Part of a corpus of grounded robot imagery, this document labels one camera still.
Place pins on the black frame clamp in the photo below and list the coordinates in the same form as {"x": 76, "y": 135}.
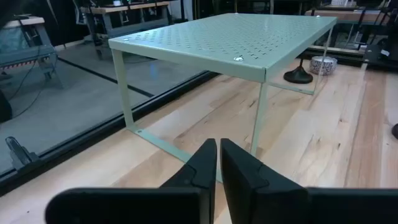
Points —
{"x": 20, "y": 154}

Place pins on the maroon patterned candle tin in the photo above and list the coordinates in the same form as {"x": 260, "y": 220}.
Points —
{"x": 330, "y": 66}

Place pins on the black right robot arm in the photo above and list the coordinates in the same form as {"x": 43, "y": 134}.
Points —
{"x": 381, "y": 57}

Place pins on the grey table wooden top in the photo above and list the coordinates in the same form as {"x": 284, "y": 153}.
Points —
{"x": 130, "y": 9}

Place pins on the grey workbench wooden top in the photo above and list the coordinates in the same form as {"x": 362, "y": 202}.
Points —
{"x": 28, "y": 53}

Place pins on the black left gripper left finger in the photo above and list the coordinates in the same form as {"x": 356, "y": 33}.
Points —
{"x": 186, "y": 202}

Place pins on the black rounded object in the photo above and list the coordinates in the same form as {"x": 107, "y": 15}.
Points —
{"x": 4, "y": 107}

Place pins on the wooden desk black frame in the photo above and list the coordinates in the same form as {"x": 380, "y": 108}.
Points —
{"x": 342, "y": 15}

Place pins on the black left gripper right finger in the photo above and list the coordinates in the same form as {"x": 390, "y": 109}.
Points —
{"x": 264, "y": 202}

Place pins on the pale green perforated metal shelf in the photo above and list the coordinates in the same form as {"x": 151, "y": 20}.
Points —
{"x": 217, "y": 37}

